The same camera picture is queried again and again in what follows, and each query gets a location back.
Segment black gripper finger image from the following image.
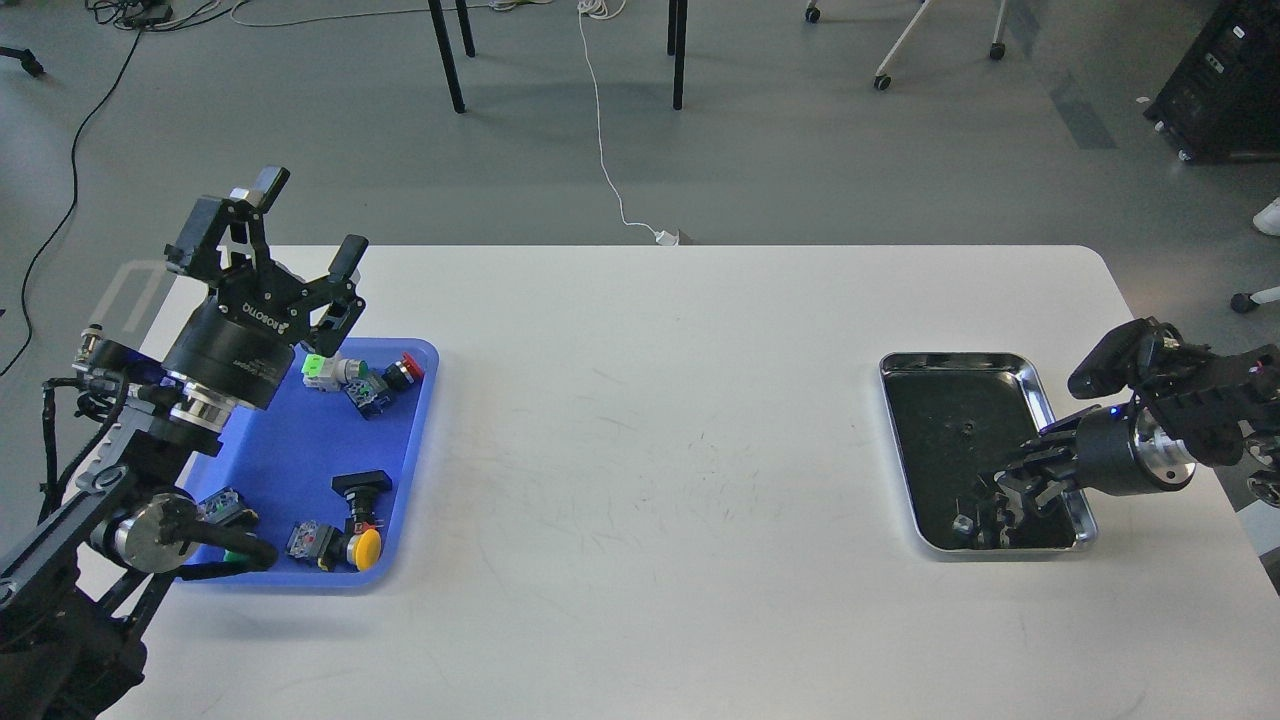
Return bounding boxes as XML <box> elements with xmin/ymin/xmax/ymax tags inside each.
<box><xmin>1000</xmin><ymin>475</ymin><xmax>1076</xmax><ymax>527</ymax></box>
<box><xmin>310</xmin><ymin>234</ymin><xmax>369</xmax><ymax>301</ymax></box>
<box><xmin>165</xmin><ymin>167</ymin><xmax>291</xmax><ymax>301</ymax></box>
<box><xmin>995</xmin><ymin>429</ymin><xmax>1079</xmax><ymax>486</ymax></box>

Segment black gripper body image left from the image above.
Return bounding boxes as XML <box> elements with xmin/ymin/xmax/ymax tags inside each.
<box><xmin>161</xmin><ymin>270</ymin><xmax>365</xmax><ymax>409</ymax></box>

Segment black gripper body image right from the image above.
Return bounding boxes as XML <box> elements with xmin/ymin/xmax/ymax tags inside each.
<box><xmin>1039</xmin><ymin>405</ymin><xmax>1196</xmax><ymax>496</ymax></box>

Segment silver metal tray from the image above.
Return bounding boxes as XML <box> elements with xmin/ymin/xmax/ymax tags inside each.
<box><xmin>879</xmin><ymin>352</ymin><xmax>1098</xmax><ymax>561</ymax></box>

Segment blue plastic tray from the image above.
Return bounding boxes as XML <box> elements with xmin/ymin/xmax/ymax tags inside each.
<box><xmin>183</xmin><ymin>337</ymin><xmax>440</xmax><ymax>593</ymax></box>

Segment black equipment case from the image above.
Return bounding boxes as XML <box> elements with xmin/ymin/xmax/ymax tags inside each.
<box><xmin>1144</xmin><ymin>1</ymin><xmax>1279</xmax><ymax>164</ymax></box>

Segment white rolling chair base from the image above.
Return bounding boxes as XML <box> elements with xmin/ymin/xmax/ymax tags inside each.
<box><xmin>870</xmin><ymin>1</ymin><xmax>1012</xmax><ymax>94</ymax></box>

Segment black table legs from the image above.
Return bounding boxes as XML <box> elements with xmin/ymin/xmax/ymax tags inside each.
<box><xmin>428</xmin><ymin>0</ymin><xmax>689</xmax><ymax>114</ymax></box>

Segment white green terminal switch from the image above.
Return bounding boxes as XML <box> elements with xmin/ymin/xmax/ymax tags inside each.
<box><xmin>301</xmin><ymin>354</ymin><xmax>369</xmax><ymax>392</ymax></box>

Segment red push button switch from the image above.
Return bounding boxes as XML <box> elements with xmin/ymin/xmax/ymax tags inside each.
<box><xmin>381</xmin><ymin>352</ymin><xmax>425</xmax><ymax>393</ymax></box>

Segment black floor cable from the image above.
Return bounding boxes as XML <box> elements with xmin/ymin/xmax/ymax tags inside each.
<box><xmin>0</xmin><ymin>0</ymin><xmax>230</xmax><ymax>379</ymax></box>

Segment black push button switch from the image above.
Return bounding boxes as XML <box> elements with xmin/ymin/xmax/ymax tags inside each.
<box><xmin>332</xmin><ymin>470</ymin><xmax>393</xmax><ymax>534</ymax></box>

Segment blue contact block switch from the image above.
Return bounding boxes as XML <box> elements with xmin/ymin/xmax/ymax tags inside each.
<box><xmin>285</xmin><ymin>520</ymin><xmax>325</xmax><ymax>564</ymax></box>

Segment yellow push button switch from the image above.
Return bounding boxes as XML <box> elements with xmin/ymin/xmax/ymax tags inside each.
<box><xmin>315</xmin><ymin>525</ymin><xmax>381</xmax><ymax>571</ymax></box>

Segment white charging cable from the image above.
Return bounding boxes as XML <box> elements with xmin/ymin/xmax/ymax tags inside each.
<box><xmin>576</xmin><ymin>0</ymin><xmax>678</xmax><ymax>243</ymax></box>

